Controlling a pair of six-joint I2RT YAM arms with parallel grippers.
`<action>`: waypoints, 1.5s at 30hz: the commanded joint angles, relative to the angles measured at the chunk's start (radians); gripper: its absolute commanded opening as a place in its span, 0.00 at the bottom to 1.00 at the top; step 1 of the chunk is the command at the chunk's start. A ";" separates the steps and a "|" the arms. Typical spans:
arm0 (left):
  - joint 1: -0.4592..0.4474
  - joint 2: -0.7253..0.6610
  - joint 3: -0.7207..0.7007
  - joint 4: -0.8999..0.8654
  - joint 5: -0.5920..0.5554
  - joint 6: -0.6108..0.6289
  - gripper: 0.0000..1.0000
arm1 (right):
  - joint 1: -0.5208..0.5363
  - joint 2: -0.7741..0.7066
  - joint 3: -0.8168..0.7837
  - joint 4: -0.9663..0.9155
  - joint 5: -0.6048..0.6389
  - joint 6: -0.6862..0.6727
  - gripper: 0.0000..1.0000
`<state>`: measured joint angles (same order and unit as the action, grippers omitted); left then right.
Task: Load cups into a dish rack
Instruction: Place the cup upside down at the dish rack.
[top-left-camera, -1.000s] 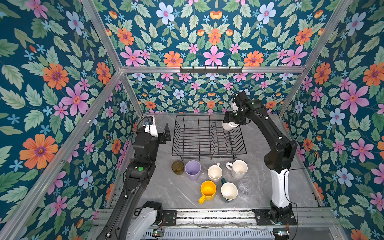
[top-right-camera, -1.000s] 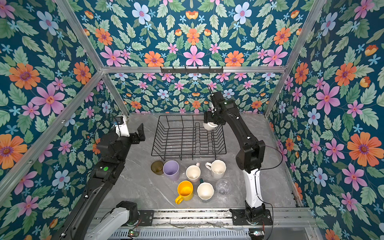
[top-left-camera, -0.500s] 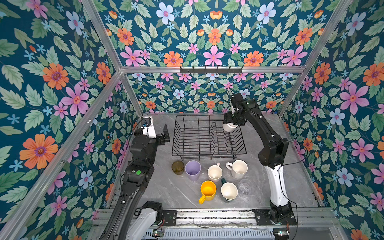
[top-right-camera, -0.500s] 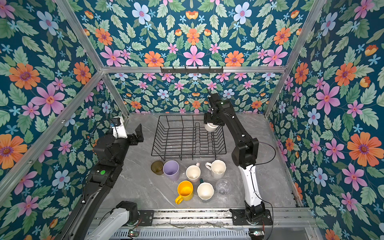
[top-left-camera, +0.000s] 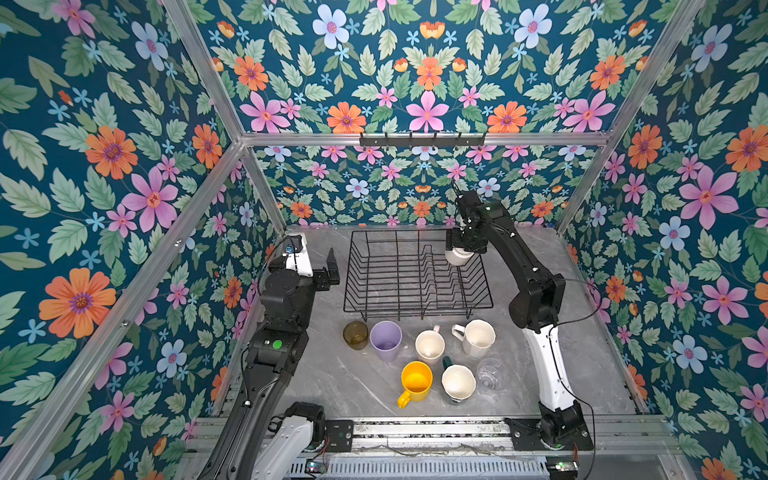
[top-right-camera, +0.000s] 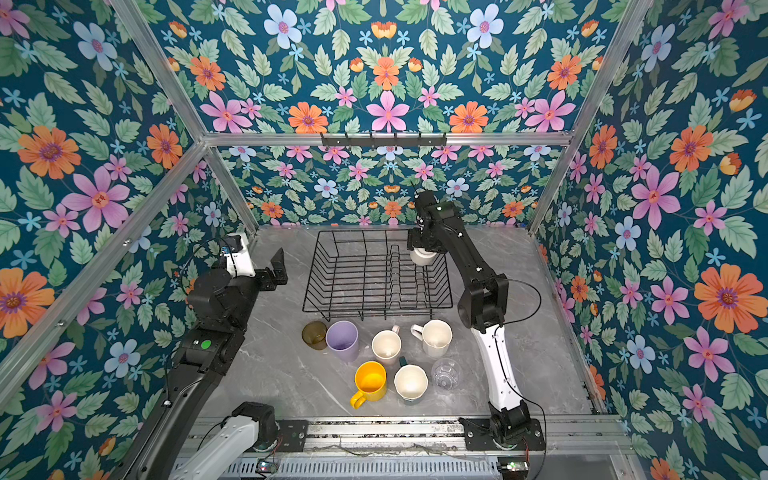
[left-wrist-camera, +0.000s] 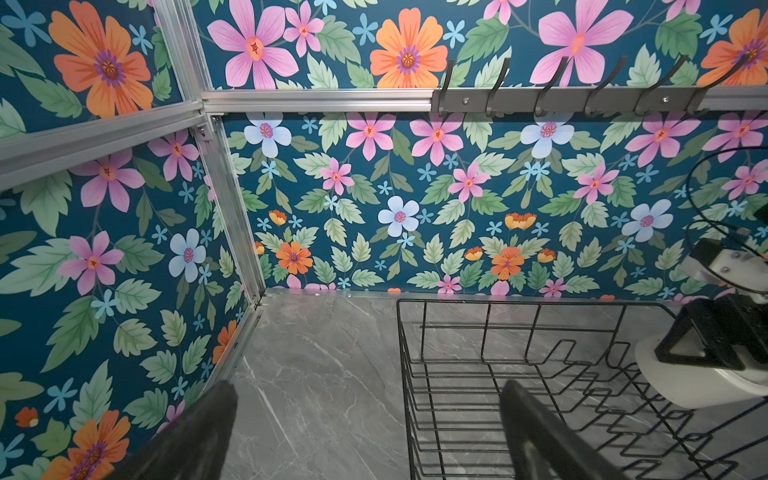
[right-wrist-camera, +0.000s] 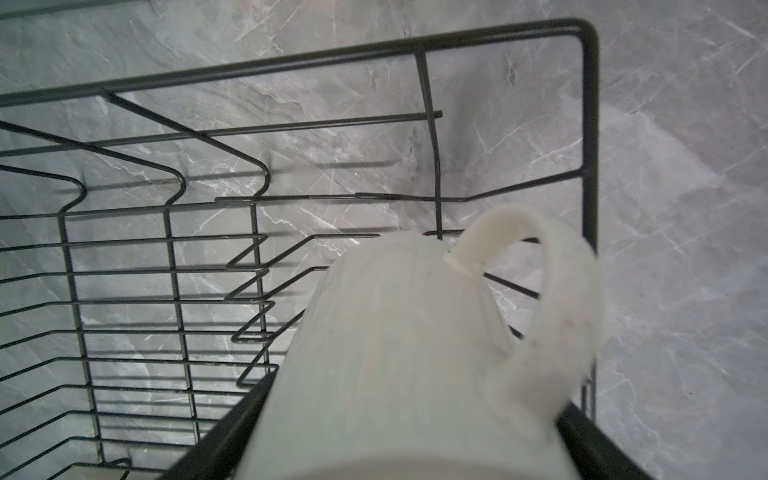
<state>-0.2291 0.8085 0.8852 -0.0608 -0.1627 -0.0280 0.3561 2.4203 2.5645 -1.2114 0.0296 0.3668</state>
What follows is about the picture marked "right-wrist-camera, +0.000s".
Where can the white ceramic mug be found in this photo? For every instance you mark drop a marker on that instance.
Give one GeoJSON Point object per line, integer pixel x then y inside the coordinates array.
{"type": "Point", "coordinates": [402, 366]}

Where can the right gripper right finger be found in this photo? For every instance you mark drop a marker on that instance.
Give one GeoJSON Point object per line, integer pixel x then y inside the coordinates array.
{"type": "Point", "coordinates": [595, 456]}

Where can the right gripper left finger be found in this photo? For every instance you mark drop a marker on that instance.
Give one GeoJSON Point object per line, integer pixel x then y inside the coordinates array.
{"type": "Point", "coordinates": [219, 452]}

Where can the black wire dish rack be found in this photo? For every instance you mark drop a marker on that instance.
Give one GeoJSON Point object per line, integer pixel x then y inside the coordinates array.
{"type": "Point", "coordinates": [169, 301]}

